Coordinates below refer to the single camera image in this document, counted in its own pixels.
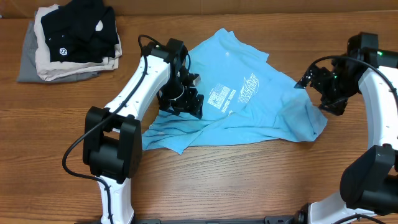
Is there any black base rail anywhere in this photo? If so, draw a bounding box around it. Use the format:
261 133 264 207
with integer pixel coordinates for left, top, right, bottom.
74 215 308 224

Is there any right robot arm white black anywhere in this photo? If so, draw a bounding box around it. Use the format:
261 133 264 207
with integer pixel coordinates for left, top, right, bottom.
291 47 397 223

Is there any light blue printed t-shirt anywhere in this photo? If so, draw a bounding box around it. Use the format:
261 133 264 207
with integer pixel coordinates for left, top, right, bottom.
142 29 327 154

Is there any black polo shirt with logo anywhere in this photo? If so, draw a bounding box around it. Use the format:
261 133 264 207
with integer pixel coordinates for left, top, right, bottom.
40 0 119 63

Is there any folded grey garment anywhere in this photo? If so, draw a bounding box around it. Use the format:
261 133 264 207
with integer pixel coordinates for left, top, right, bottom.
17 21 100 84

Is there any folded beige garment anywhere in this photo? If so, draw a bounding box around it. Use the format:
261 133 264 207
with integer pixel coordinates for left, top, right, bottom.
34 4 122 82

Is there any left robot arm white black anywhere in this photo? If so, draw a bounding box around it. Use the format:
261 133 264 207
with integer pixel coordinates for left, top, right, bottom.
82 39 204 223

